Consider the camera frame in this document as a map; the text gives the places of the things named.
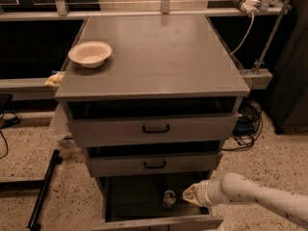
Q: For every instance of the middle grey drawer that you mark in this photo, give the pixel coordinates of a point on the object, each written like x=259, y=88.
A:
x=158, y=158

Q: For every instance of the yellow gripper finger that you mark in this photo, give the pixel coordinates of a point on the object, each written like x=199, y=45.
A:
x=191, y=198
x=191, y=189

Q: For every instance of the grey metal rail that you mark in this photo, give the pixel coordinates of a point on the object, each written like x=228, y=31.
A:
x=35, y=88

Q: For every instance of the bottom grey drawer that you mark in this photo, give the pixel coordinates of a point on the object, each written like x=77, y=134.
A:
x=134, y=203

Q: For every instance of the white power strip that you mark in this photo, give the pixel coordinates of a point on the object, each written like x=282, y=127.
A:
x=249, y=7

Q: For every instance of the white paper bowl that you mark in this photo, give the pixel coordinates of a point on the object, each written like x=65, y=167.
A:
x=90, y=54

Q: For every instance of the clear plastic bag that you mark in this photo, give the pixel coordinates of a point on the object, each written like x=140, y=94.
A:
x=58, y=128

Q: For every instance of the black metal floor stand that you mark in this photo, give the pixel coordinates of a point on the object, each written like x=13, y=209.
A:
x=31, y=185

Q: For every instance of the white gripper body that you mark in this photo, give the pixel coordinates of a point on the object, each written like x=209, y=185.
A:
x=202, y=192

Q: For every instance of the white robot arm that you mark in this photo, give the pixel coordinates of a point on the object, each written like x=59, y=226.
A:
x=235, y=189

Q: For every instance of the yellow sponge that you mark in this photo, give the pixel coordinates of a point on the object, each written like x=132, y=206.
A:
x=54, y=80

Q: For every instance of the dark cabinet right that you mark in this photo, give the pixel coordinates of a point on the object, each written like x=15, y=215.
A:
x=286, y=98

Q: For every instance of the grey drawer cabinet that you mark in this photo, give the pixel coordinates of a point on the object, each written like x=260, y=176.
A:
x=154, y=57

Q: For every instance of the grey drawer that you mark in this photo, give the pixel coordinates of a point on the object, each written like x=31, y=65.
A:
x=134, y=203
x=146, y=121
x=158, y=158

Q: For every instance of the top grey drawer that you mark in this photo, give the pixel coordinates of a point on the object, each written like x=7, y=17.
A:
x=146, y=121

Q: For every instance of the silver 7up can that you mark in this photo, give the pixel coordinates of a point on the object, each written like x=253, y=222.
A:
x=169, y=200

